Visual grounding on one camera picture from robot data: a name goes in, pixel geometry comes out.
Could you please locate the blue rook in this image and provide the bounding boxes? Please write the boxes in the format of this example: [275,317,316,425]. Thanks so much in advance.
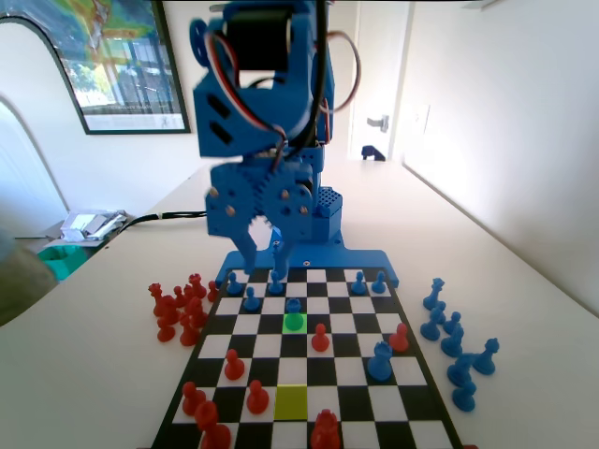
[366,340,394,383]
[284,297,304,332]

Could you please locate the red knight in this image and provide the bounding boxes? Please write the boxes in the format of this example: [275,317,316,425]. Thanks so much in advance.
[184,297,210,328]

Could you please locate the red queen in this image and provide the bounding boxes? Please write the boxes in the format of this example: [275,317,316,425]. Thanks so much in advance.
[147,282,167,310]

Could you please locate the blue printed clamp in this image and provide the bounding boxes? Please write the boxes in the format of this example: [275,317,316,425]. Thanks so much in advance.
[360,143,388,163]

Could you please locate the pile of papers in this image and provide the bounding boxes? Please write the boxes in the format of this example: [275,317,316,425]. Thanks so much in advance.
[58,209,128,242]

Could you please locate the blue bishop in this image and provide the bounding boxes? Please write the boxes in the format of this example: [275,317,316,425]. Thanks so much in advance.
[440,322,465,359]
[419,301,448,341]

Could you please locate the black white chessboard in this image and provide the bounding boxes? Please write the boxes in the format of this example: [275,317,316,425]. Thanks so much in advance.
[150,266,465,449]

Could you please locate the black framed map poster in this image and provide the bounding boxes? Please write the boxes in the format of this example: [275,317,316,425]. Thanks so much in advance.
[46,0,192,136]

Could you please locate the green plastic bin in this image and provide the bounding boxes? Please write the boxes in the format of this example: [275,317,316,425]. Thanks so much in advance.
[37,245,88,282]

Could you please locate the red king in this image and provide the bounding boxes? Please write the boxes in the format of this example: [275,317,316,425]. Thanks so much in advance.
[309,409,342,449]

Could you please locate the white door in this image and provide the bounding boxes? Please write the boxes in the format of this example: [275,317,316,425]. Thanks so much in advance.
[346,0,416,163]

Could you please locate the white arched panel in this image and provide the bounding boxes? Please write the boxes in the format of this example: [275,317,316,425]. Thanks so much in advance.
[0,95,70,240]
[0,16,90,239]

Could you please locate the grey clothed person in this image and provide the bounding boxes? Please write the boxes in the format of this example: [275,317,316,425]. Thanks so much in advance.
[0,226,61,328]

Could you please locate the blue queen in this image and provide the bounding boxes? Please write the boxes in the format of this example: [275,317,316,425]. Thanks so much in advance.
[472,337,501,376]

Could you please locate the black cable bundle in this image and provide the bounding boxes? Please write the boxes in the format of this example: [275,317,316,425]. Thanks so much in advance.
[103,210,207,238]

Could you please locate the blue arm base plate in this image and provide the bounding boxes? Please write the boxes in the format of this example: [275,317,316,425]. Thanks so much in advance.
[213,239,402,289]

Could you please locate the red white servo wires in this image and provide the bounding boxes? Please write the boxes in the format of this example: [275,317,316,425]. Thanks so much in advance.
[205,30,364,160]

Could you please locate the white light switch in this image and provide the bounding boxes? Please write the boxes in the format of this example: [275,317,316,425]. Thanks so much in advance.
[414,103,431,136]

